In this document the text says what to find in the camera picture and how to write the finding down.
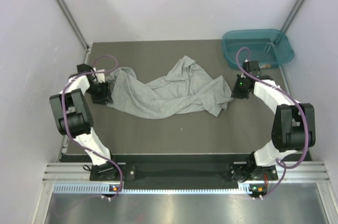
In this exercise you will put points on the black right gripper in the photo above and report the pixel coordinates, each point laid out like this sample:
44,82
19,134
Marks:
235,92

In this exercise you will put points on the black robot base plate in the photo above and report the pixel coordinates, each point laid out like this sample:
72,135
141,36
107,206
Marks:
184,171

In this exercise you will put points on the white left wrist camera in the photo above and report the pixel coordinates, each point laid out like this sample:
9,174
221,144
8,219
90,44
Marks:
99,76

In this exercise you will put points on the teal plastic bin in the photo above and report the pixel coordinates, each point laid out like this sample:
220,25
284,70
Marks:
269,47

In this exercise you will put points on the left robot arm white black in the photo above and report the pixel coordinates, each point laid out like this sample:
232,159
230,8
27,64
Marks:
73,118

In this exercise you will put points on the aluminium frame post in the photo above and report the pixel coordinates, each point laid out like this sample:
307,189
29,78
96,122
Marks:
71,21
301,0

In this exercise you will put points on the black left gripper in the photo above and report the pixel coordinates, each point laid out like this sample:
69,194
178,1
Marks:
105,95

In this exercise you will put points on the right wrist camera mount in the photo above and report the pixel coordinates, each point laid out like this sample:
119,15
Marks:
252,68

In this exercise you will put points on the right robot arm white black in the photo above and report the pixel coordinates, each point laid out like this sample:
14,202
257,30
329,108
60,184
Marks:
293,126

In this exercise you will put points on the right aluminium frame post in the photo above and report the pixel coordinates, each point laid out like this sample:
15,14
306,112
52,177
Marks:
301,0

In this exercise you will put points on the grey adidas t-shirt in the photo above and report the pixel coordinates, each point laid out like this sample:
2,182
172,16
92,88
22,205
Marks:
187,88

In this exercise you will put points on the left aluminium frame post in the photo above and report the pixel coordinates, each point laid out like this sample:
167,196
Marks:
71,21

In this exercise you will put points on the aluminium front rail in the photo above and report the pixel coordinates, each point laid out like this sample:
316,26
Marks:
307,172

